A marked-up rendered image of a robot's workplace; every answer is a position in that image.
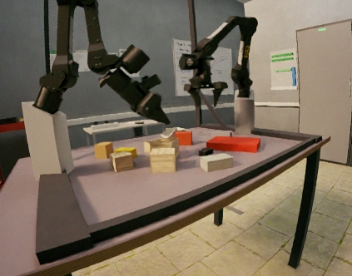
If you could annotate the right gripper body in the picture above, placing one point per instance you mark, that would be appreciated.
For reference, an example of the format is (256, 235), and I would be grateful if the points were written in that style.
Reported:
(134, 95)

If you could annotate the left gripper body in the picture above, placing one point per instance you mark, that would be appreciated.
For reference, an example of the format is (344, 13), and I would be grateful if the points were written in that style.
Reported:
(219, 85)

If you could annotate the white rectangular block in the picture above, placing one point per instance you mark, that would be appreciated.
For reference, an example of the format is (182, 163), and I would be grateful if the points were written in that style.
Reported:
(216, 162)

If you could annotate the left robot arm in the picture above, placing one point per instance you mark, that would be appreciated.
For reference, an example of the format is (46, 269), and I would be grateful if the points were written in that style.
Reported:
(207, 46)

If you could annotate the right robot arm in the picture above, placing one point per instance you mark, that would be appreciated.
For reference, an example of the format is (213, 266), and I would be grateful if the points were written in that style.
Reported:
(64, 73)

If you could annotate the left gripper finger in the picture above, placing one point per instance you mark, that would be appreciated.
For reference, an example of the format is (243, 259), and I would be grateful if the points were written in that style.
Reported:
(195, 96)
(216, 94)

